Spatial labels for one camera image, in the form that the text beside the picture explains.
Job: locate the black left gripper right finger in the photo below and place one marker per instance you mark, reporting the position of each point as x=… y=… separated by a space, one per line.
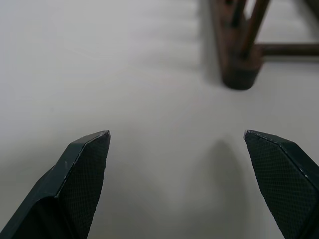
x=281 y=184

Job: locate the dark wooden rack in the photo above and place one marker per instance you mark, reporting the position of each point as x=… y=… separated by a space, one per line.
x=244 y=49

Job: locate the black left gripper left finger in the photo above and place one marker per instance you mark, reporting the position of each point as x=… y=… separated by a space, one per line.
x=74 y=189

